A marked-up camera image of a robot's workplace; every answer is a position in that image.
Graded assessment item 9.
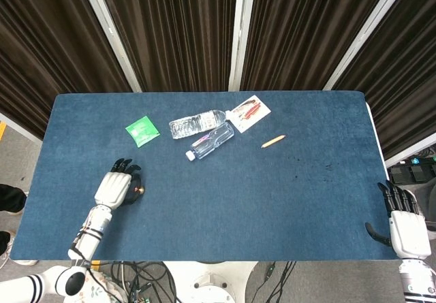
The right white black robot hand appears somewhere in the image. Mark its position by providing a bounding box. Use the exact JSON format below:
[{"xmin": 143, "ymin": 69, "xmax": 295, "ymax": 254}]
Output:
[{"xmin": 364, "ymin": 178, "xmax": 432, "ymax": 259}]

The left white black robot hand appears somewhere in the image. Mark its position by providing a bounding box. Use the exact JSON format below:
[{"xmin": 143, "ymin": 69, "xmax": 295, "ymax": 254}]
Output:
[{"xmin": 93, "ymin": 158, "xmax": 146, "ymax": 210}]

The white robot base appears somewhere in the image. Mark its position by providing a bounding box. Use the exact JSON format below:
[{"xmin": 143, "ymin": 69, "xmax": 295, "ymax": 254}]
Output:
[{"xmin": 162, "ymin": 260, "xmax": 257, "ymax": 303}]

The black foot pedal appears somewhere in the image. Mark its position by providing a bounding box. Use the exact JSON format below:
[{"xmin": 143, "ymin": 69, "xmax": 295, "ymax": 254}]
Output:
[{"xmin": 390, "ymin": 165, "xmax": 436, "ymax": 185}]

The green square sachet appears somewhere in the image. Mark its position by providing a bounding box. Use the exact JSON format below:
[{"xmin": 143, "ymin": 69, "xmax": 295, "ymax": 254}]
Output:
[{"xmin": 125, "ymin": 115, "xmax": 161, "ymax": 148}]

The black trouser leg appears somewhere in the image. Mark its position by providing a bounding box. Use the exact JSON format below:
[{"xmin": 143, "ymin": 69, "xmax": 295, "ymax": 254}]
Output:
[
  {"xmin": 0, "ymin": 183, "xmax": 28, "ymax": 214},
  {"xmin": 0, "ymin": 229, "xmax": 14, "ymax": 256}
]

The floral cloth bag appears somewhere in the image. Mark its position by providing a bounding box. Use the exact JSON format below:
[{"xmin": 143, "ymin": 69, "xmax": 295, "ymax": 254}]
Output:
[{"xmin": 73, "ymin": 270, "xmax": 123, "ymax": 303}]

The clear bottle white label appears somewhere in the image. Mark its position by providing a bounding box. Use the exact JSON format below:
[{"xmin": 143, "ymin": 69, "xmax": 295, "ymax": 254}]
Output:
[{"xmin": 168, "ymin": 109, "xmax": 232, "ymax": 140}]

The blue felt table mat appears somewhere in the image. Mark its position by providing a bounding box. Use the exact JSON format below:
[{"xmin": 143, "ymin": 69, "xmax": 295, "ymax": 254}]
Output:
[{"xmin": 9, "ymin": 91, "xmax": 396, "ymax": 261}]

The clear bottle purple label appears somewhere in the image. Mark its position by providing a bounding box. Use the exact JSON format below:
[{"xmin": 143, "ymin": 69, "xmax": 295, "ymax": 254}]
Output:
[{"xmin": 185, "ymin": 122, "xmax": 236, "ymax": 162}]

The dark brown curtain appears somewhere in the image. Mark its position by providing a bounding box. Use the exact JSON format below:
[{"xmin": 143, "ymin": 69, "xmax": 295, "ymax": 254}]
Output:
[
  {"xmin": 332, "ymin": 0, "xmax": 436, "ymax": 161},
  {"xmin": 95, "ymin": 0, "xmax": 239, "ymax": 93},
  {"xmin": 240, "ymin": 0, "xmax": 398, "ymax": 91},
  {"xmin": 0, "ymin": 0, "xmax": 134, "ymax": 140}
]

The white picture card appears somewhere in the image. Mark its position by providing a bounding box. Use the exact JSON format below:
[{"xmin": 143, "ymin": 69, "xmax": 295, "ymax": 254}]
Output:
[{"xmin": 230, "ymin": 94, "xmax": 272, "ymax": 134}]

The short orange pencil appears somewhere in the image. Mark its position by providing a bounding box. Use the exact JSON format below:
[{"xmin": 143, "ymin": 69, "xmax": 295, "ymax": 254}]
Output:
[{"xmin": 260, "ymin": 134, "xmax": 287, "ymax": 149}]

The black cable bundle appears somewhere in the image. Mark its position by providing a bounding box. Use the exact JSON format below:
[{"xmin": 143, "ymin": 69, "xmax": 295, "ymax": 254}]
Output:
[
  {"xmin": 84, "ymin": 260, "xmax": 180, "ymax": 303},
  {"xmin": 250, "ymin": 260, "xmax": 297, "ymax": 303}
]

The white partition post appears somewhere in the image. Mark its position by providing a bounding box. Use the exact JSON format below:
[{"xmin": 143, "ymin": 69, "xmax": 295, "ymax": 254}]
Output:
[
  {"xmin": 322, "ymin": 0, "xmax": 415, "ymax": 91},
  {"xmin": 227, "ymin": 0, "xmax": 257, "ymax": 92},
  {"xmin": 77, "ymin": 0, "xmax": 142, "ymax": 93}
]

